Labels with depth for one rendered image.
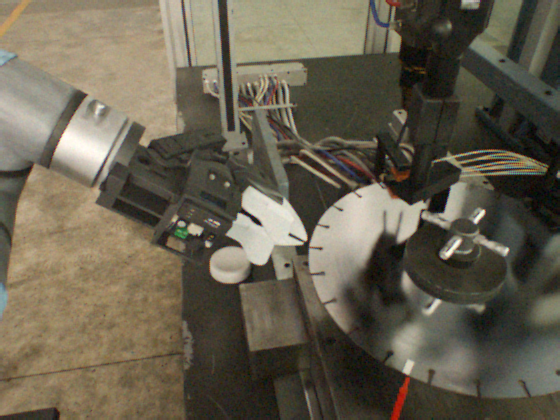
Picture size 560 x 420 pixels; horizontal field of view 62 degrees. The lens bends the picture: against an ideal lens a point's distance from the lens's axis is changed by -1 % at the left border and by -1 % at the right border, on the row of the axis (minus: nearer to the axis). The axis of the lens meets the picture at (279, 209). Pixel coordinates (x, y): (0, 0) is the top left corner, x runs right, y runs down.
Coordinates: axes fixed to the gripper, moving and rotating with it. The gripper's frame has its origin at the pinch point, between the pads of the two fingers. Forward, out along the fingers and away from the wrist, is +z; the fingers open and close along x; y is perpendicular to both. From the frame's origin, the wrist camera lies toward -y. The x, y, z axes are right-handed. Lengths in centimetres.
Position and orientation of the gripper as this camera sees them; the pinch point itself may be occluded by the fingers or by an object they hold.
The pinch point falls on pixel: (294, 230)
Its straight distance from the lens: 51.2
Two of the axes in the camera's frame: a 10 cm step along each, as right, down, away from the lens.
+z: 8.3, 4.3, 3.4
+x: 5.5, -6.4, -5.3
